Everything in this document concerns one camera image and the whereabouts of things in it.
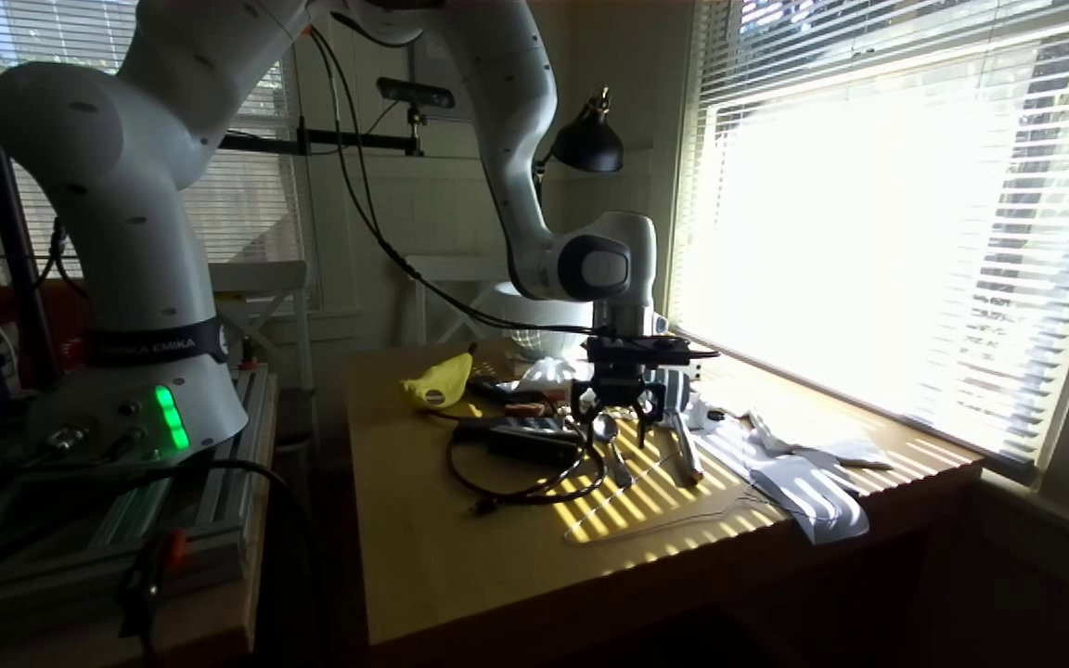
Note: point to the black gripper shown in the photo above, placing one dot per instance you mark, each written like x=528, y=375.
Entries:
x=629, y=375

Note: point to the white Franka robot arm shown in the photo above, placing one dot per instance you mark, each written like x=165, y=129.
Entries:
x=128, y=148

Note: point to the black remote control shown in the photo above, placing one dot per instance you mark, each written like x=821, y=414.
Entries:
x=517, y=438

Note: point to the folded white paper towel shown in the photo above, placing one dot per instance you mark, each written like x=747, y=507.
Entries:
x=815, y=503
x=807, y=448

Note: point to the yellow banana-shaped pouch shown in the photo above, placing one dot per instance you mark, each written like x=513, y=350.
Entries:
x=444, y=375

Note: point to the white chair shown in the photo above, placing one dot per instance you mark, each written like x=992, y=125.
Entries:
x=429, y=281

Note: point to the black desk lamp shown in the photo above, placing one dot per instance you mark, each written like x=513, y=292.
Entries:
x=592, y=141

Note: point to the large white window blinds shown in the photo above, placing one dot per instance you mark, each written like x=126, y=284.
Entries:
x=909, y=223

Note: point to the black boom pole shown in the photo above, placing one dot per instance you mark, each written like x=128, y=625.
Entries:
x=314, y=140

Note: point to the background white window blinds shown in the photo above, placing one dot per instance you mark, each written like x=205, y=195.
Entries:
x=258, y=210

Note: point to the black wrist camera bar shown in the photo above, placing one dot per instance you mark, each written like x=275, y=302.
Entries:
x=650, y=350

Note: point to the black camera on boom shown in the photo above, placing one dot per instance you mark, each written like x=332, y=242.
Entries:
x=416, y=94

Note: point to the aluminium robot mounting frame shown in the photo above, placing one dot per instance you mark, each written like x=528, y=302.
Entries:
x=75, y=531

